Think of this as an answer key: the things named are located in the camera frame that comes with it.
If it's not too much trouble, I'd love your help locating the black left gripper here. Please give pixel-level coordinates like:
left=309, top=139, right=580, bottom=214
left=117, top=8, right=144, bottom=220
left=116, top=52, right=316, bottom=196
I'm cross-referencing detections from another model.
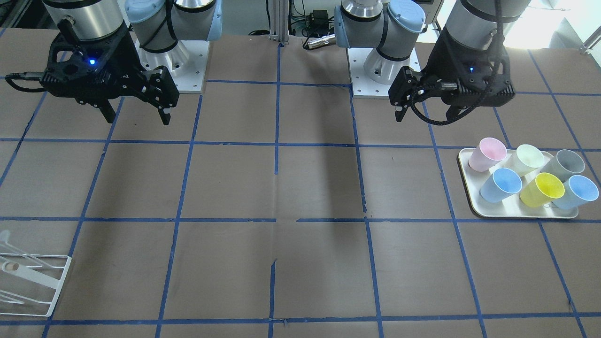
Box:
left=388, top=31, right=516, bottom=123

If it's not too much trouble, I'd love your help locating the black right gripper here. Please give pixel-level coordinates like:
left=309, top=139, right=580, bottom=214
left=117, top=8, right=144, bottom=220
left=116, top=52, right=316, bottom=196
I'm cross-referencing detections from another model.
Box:
left=39, top=22, right=179, bottom=126

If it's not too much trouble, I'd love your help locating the light blue plastic cup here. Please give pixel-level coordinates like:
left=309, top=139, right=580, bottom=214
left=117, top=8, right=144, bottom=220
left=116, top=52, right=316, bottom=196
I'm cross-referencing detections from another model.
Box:
left=479, top=168, right=523, bottom=203

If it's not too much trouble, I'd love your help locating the pink plastic cup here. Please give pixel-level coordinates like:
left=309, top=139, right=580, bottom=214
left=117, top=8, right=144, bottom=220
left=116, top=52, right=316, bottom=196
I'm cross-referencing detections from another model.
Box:
left=468, top=137, right=507, bottom=172

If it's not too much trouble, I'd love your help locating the pale green plastic cup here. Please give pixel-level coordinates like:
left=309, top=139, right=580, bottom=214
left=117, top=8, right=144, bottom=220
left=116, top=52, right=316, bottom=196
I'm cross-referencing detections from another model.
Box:
left=503, top=144, right=546, bottom=177

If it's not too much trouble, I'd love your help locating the yellow plastic cup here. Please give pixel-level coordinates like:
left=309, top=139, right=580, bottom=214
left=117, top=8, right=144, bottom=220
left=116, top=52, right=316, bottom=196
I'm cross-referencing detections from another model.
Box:
left=519, top=172, right=565, bottom=208

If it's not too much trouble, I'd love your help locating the grey plastic cup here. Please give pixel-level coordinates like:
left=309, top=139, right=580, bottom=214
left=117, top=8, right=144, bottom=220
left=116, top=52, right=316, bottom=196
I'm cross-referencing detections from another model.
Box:
left=540, top=149, right=586, bottom=182

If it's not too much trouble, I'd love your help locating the cream plastic tray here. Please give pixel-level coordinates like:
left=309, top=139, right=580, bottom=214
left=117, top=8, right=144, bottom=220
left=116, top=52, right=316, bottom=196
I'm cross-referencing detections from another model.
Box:
left=457, top=148, right=579, bottom=219

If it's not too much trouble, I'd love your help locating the black power adapter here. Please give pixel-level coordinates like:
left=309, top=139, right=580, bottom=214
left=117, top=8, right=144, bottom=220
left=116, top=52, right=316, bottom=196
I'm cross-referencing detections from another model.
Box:
left=309, top=9, right=329, bottom=22

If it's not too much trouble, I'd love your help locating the black braided camera cable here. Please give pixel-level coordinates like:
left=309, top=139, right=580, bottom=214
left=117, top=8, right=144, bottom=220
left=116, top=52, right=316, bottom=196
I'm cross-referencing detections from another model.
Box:
left=409, top=19, right=506, bottom=126

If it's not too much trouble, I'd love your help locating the aluminium frame post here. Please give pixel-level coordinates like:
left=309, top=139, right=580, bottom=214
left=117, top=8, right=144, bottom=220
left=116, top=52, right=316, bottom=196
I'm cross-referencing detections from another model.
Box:
left=268, top=0, right=289, bottom=45

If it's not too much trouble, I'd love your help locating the white wire cup rack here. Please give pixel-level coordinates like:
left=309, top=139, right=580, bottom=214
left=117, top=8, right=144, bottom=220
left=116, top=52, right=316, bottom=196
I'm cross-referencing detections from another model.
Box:
left=0, top=230, right=72, bottom=317

